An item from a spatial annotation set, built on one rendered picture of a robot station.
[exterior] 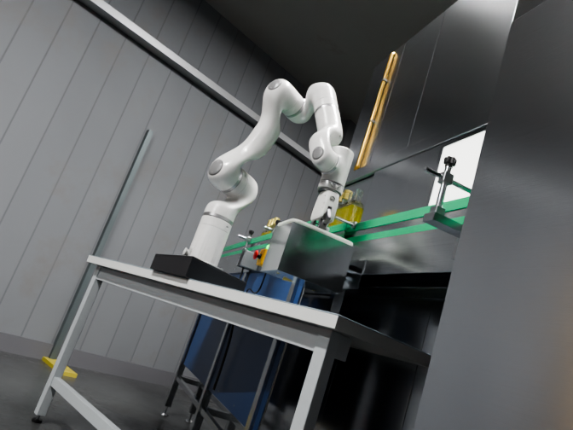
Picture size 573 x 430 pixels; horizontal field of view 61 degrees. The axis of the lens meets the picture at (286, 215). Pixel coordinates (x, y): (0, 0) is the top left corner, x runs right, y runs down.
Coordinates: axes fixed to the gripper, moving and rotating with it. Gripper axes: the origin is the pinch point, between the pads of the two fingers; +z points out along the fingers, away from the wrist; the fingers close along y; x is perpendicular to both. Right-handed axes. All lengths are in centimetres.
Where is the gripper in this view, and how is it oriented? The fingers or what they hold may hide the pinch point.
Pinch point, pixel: (315, 236)
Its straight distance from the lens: 158.1
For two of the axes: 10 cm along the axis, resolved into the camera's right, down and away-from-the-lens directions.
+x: -8.9, -3.7, -2.6
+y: -3.3, 1.4, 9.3
